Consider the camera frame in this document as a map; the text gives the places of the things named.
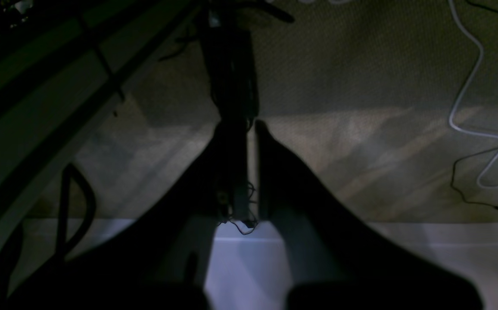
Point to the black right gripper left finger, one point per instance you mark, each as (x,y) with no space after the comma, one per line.
(160,261)

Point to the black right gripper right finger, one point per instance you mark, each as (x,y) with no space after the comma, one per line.
(337,261)

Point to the dark table leg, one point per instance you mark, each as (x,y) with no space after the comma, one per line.
(229,61)

